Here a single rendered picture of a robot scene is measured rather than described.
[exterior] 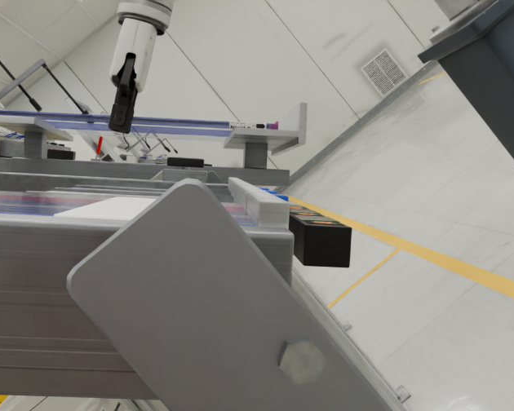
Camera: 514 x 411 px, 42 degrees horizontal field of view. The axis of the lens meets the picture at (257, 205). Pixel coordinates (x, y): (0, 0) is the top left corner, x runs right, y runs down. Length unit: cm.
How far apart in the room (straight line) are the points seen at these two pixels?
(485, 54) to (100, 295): 73
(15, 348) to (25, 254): 3
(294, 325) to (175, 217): 5
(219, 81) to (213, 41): 48
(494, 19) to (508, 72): 7
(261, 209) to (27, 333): 9
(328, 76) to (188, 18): 188
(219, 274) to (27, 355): 9
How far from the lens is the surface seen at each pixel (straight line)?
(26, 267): 24
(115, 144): 540
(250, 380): 20
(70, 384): 25
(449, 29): 88
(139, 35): 106
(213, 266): 19
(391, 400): 102
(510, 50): 85
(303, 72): 848
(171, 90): 840
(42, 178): 94
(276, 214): 25
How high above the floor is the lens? 76
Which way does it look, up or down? 5 degrees down
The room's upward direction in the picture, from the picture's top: 39 degrees counter-clockwise
